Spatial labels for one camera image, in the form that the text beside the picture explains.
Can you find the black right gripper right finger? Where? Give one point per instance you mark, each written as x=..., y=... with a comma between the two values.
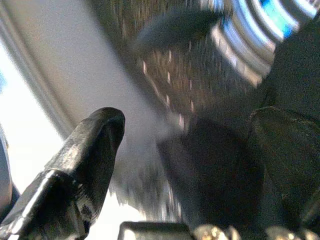
x=287, y=155

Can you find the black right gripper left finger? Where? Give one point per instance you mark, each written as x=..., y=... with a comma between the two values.
x=82, y=162

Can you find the front-load washing machine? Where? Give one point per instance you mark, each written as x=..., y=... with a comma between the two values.
x=37, y=82

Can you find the grey rubber door gasket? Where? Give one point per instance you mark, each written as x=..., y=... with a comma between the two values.
x=75, y=62

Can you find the perforated steel washer drum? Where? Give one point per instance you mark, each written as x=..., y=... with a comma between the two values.
x=180, y=82

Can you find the black drum paddle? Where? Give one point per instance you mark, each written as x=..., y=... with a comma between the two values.
x=175, y=27

